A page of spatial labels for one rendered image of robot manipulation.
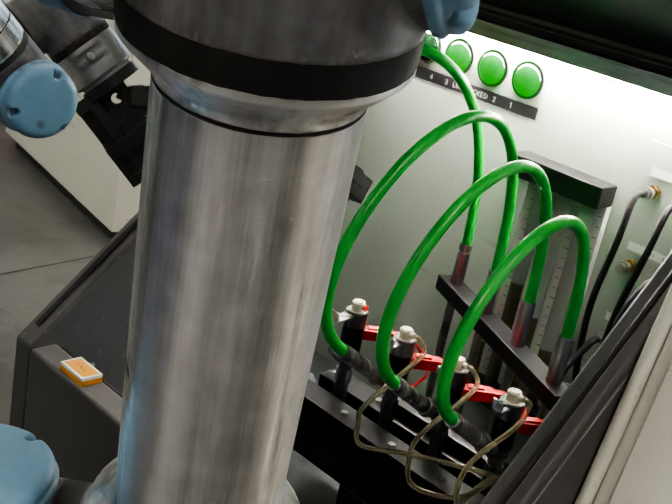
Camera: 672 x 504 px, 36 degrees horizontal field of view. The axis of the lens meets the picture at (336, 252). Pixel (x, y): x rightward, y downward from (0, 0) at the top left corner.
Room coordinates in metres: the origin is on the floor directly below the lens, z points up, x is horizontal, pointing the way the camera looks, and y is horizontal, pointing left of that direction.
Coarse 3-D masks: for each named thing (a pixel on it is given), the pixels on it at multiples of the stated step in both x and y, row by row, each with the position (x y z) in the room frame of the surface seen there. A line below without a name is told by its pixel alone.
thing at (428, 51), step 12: (432, 48) 1.25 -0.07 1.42; (444, 60) 1.26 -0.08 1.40; (456, 72) 1.27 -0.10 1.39; (468, 84) 1.28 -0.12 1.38; (468, 96) 1.28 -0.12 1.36; (468, 108) 1.29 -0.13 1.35; (480, 132) 1.30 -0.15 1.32; (480, 144) 1.30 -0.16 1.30; (480, 156) 1.30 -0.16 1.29; (480, 168) 1.30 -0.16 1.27; (468, 216) 1.31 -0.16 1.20; (468, 228) 1.31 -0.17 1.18; (468, 240) 1.31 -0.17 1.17; (468, 252) 1.31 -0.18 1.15
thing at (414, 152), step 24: (456, 120) 1.10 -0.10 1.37; (480, 120) 1.13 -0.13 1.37; (504, 120) 1.17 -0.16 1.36; (432, 144) 1.07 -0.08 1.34; (504, 144) 1.19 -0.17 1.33; (384, 192) 1.03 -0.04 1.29; (360, 216) 1.01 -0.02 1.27; (504, 216) 1.22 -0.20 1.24; (504, 240) 1.22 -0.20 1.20; (336, 264) 0.99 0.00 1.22; (336, 336) 1.01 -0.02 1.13; (360, 360) 1.04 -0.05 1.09
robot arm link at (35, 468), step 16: (0, 432) 0.50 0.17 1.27; (16, 432) 0.50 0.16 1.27; (0, 448) 0.48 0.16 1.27; (16, 448) 0.49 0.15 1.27; (32, 448) 0.49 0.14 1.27; (48, 448) 0.49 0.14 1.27; (0, 464) 0.47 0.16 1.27; (16, 464) 0.47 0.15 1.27; (32, 464) 0.47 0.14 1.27; (48, 464) 0.47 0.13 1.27; (0, 480) 0.45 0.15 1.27; (16, 480) 0.45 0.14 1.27; (32, 480) 0.46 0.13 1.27; (48, 480) 0.46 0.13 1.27; (64, 480) 0.49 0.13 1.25; (0, 496) 0.44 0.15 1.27; (16, 496) 0.44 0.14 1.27; (32, 496) 0.44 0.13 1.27; (48, 496) 0.46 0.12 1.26; (64, 496) 0.47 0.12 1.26; (80, 496) 0.47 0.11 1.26
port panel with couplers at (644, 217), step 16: (656, 144) 1.25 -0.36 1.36; (656, 160) 1.25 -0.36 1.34; (656, 176) 1.24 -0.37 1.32; (656, 192) 1.23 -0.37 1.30; (640, 208) 1.25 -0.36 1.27; (656, 208) 1.23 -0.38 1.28; (640, 224) 1.24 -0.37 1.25; (624, 240) 1.25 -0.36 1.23; (640, 240) 1.24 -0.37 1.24; (624, 256) 1.25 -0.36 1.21; (640, 256) 1.24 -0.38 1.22; (656, 256) 1.22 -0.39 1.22; (624, 272) 1.22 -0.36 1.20; (608, 288) 1.25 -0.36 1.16; (608, 304) 1.25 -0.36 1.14; (608, 320) 1.24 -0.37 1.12; (592, 336) 1.25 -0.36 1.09; (592, 352) 1.25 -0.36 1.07
